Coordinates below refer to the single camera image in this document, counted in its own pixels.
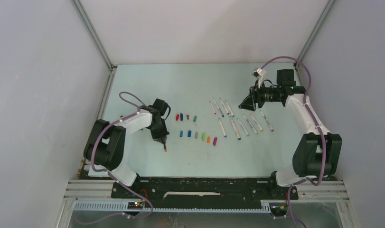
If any light blue marker body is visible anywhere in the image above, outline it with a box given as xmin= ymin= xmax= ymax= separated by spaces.
xmin=218 ymin=118 xmax=227 ymax=138

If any orange cap marker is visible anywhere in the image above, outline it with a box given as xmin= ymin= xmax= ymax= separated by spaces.
xmin=250 ymin=114 xmax=264 ymax=132

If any teal cap marker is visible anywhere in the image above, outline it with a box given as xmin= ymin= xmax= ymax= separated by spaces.
xmin=225 ymin=100 xmax=235 ymax=117

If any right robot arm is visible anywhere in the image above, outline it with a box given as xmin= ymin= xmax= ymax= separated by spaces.
xmin=238 ymin=68 xmax=342 ymax=199

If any dark blue cap marker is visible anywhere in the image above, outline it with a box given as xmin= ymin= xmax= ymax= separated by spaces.
xmin=213 ymin=97 xmax=224 ymax=117

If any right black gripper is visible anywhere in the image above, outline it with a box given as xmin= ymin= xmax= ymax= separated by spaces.
xmin=238 ymin=80 xmax=281 ymax=111

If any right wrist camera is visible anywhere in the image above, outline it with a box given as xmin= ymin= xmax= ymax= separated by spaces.
xmin=252 ymin=67 xmax=266 ymax=88

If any brown cap marker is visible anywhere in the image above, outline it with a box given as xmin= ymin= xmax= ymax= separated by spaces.
xmin=219 ymin=98 xmax=230 ymax=115

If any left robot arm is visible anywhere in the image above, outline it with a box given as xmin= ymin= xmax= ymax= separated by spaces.
xmin=84 ymin=99 xmax=171 ymax=198

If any green cap marker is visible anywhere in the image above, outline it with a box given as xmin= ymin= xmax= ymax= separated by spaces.
xmin=243 ymin=114 xmax=258 ymax=134

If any purple cap marker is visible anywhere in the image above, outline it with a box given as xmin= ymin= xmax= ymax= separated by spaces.
xmin=260 ymin=110 xmax=274 ymax=132

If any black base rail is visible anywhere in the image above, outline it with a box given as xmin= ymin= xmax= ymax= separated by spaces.
xmin=111 ymin=177 xmax=299 ymax=210

